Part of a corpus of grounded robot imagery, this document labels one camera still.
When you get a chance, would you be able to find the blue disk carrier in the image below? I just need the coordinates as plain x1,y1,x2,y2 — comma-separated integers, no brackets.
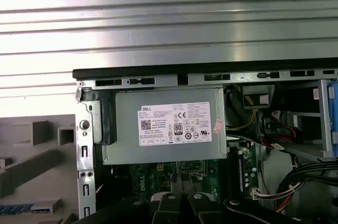
326,81,338,159

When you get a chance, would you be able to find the silver drive cage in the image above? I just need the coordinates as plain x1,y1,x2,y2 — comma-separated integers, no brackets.
264,78,338,163

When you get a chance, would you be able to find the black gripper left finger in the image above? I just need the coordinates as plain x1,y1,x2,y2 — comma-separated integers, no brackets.
78,173,183,224

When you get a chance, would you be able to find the multicolour wire bundle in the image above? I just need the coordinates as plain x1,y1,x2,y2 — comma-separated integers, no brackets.
274,185,295,216

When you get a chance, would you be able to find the yellow wire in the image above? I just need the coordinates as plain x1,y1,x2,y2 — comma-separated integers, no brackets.
226,83,257,133

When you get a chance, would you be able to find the black RAM slot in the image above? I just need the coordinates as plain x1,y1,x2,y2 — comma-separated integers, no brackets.
228,143,238,201

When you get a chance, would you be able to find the blue RAM stick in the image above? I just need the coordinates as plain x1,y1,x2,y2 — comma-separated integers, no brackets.
0,202,51,216

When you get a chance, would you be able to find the grey parts rack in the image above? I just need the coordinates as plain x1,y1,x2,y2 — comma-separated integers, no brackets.
0,114,80,224

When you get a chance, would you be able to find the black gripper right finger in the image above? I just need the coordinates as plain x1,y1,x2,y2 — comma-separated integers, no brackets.
182,175,303,224

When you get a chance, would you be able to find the black open PC case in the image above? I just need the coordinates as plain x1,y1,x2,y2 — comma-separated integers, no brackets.
72,59,338,224

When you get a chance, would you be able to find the black wire bundle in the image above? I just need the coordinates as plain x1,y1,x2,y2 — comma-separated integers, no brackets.
274,160,338,209

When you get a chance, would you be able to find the grey power supply unit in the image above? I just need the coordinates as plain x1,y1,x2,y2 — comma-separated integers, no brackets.
101,86,228,166

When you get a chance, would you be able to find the green motherboard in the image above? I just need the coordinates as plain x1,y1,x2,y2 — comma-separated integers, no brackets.
110,139,261,209

